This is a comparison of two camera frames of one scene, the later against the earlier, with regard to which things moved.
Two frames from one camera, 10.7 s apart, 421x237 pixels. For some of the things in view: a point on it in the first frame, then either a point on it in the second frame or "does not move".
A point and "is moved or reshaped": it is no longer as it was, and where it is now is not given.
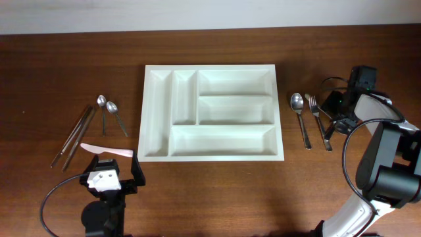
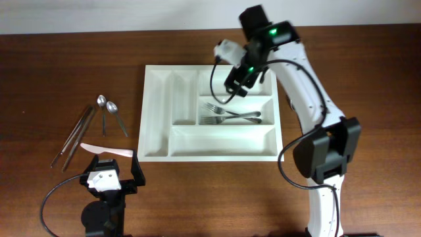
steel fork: [330, 130] is moved or reshaped
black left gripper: [130, 185] does not move
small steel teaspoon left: [101, 101] does not move
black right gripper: [330, 103] → [238, 72]
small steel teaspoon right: [112, 108] does not move
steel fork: [316, 112] is moved or reshaped
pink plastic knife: [100, 150] does not move
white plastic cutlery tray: [215, 112] does not move
